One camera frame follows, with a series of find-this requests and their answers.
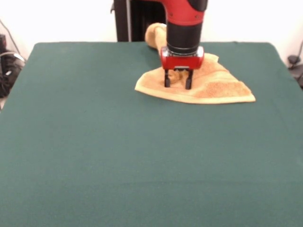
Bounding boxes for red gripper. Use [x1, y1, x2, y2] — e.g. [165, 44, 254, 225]
[160, 48, 205, 90]

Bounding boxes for orange terry towel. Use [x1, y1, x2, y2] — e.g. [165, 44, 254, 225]
[134, 23, 257, 105]

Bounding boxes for black chair base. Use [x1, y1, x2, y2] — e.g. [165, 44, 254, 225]
[0, 34, 26, 98]
[287, 54, 303, 89]

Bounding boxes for dark green table cloth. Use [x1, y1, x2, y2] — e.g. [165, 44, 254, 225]
[0, 41, 303, 227]

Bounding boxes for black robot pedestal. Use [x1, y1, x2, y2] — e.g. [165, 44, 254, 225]
[110, 0, 168, 43]

